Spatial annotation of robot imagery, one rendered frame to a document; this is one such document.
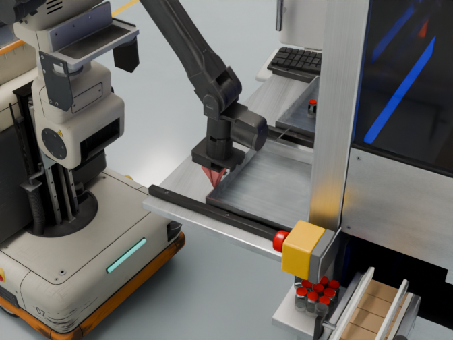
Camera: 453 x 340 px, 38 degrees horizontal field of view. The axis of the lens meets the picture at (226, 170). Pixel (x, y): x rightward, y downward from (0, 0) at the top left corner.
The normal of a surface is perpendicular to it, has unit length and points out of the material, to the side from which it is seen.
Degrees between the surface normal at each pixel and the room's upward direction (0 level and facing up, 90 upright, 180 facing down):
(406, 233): 90
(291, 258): 90
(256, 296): 0
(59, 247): 0
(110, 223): 0
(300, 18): 90
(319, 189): 90
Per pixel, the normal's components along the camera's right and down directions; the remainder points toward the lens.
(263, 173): 0.00, -0.79
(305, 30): -0.36, 0.58
